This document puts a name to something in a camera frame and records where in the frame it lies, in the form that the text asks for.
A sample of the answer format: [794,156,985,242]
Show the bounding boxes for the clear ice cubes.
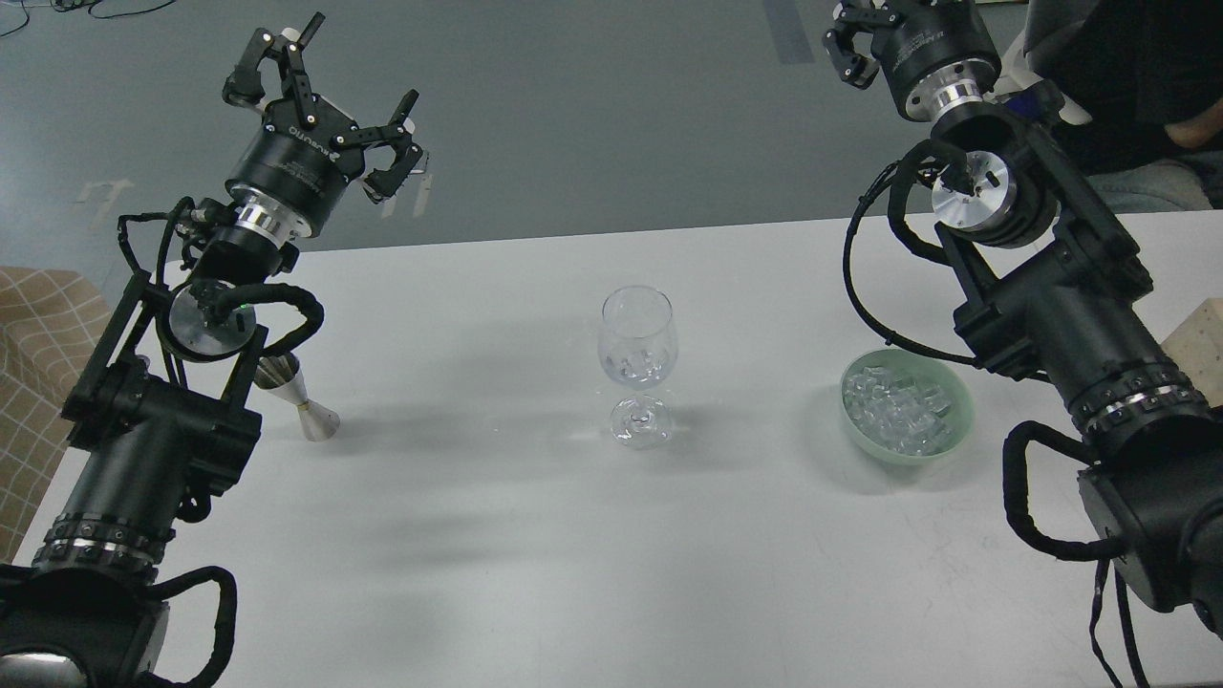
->
[840,365,955,457]

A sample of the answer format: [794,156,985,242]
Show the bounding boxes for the steel cocktail jigger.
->
[254,353,341,441]

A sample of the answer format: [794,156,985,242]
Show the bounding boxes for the person in dark shirt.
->
[1022,1,1222,214]

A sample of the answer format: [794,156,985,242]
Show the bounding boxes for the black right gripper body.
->
[874,1,1000,122]

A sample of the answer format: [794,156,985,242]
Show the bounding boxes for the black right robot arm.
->
[823,1,1221,687]

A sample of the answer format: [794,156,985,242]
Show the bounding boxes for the clear wine glass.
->
[598,286,678,450]

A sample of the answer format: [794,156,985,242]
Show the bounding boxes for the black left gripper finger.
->
[334,89,426,204]
[223,12,325,130]

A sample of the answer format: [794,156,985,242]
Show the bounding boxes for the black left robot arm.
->
[2,13,426,687]

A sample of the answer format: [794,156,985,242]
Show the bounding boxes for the green bowl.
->
[839,348,975,467]

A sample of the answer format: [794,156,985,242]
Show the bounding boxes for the black floor cable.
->
[0,0,179,37]

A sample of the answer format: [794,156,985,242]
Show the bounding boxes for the beige checkered cushion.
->
[1,266,111,565]

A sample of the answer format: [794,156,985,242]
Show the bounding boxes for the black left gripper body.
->
[225,100,364,238]

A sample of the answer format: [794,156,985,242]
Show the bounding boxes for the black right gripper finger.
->
[823,1,923,92]

